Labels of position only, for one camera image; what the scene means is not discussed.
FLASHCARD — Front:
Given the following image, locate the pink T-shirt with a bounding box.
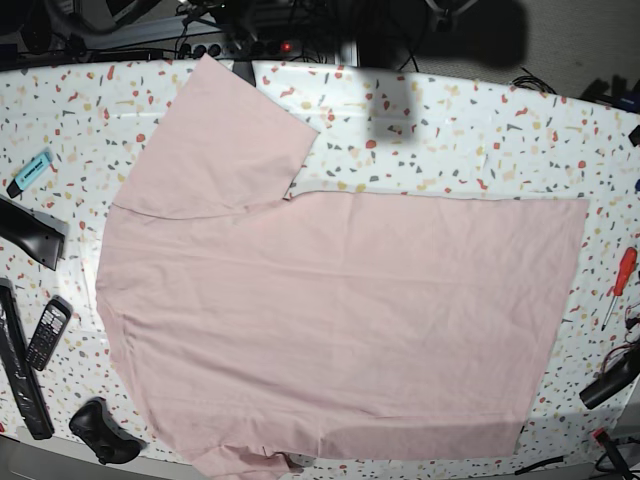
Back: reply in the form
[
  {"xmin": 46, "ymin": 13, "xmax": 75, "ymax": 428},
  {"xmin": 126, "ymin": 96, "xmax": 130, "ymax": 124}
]
[{"xmin": 96, "ymin": 57, "xmax": 588, "ymax": 479}]

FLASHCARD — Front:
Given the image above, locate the black clamp at table edge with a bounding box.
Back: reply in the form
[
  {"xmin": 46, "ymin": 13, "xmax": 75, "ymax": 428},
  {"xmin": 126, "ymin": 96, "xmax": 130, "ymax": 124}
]
[{"xmin": 232, "ymin": 61, "xmax": 256, "ymax": 87}]

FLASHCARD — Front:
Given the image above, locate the black game controller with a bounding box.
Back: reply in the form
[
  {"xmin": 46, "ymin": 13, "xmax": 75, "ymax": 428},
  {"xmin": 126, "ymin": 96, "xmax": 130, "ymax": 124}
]
[{"xmin": 69, "ymin": 398, "xmax": 143, "ymax": 465}]

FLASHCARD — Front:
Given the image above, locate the light blue highlighter marker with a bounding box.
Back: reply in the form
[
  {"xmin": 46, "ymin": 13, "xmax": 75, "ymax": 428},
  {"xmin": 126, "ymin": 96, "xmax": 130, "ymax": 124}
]
[{"xmin": 7, "ymin": 149, "xmax": 52, "ymax": 199}]

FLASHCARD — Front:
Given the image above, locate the long black bar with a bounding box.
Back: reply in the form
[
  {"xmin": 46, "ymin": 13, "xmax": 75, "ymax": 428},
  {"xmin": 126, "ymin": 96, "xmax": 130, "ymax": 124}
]
[{"xmin": 1, "ymin": 279, "xmax": 54, "ymax": 440}]

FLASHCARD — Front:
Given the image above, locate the red and black tool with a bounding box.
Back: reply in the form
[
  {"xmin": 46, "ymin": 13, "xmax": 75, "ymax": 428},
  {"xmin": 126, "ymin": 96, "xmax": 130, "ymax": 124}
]
[{"xmin": 592, "ymin": 428, "xmax": 635, "ymax": 480}]

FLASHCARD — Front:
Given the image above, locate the power strip with red switch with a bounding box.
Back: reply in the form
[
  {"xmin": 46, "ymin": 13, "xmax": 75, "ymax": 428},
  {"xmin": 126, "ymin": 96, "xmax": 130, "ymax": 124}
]
[{"xmin": 177, "ymin": 40, "xmax": 302, "ymax": 60}]

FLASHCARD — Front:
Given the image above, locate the black cable bundle on table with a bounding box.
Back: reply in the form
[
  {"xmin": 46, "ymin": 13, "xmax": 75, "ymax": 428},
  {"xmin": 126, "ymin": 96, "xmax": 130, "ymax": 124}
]
[{"xmin": 510, "ymin": 66, "xmax": 557, "ymax": 93}]

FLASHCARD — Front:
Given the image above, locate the red handled screwdriver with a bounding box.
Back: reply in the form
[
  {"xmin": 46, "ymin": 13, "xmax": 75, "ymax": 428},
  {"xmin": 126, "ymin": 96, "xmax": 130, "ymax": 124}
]
[{"xmin": 601, "ymin": 247, "xmax": 638, "ymax": 331}]

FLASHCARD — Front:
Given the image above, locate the black cylinder with wires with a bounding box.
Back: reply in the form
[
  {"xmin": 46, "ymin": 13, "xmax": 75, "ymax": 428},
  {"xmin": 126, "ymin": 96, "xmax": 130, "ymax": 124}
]
[{"xmin": 579, "ymin": 354, "xmax": 639, "ymax": 410}]

